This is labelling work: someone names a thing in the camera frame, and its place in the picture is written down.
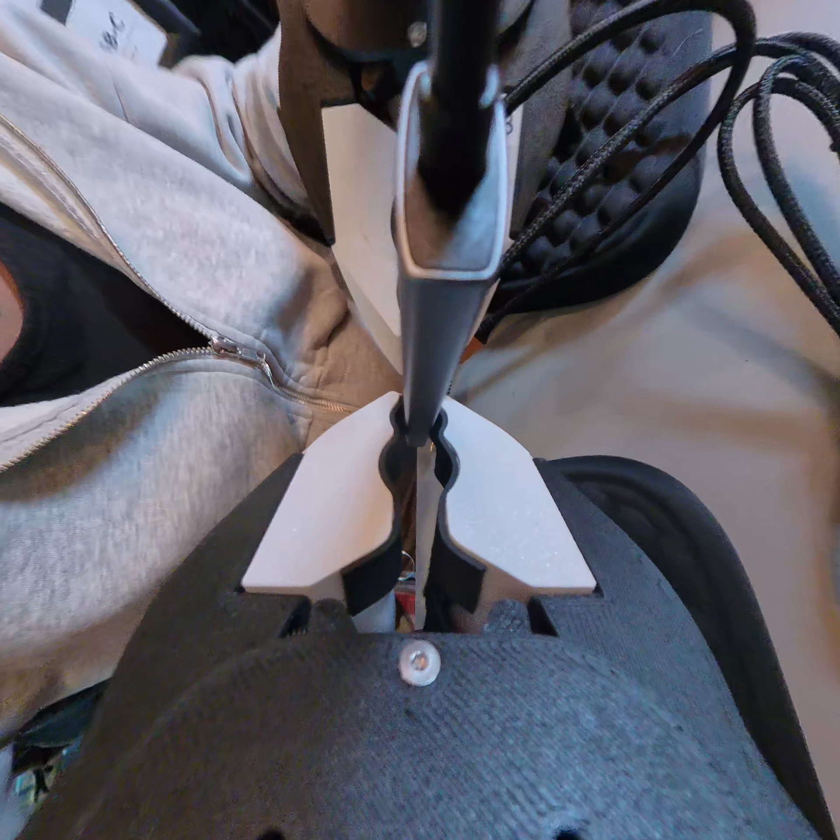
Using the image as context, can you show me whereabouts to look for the silver usb hub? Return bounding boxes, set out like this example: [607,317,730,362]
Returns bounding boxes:
[394,0,513,450]

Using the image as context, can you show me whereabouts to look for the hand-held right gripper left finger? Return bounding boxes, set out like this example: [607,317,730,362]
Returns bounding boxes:
[241,392,404,618]

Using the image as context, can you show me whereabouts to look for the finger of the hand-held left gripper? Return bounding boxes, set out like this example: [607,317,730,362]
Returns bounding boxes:
[474,97,524,339]
[320,104,404,361]

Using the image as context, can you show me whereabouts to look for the grey zip hoodie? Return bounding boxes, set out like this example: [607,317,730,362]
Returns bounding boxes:
[0,0,408,746]

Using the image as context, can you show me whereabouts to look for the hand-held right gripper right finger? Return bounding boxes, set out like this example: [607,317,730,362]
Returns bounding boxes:
[430,396,598,618]

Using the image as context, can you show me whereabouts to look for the black braided usb-c cable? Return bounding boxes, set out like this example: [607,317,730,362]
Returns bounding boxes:
[469,0,840,362]

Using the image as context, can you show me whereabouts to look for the black undershirt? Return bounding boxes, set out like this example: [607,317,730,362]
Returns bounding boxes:
[0,203,221,408]

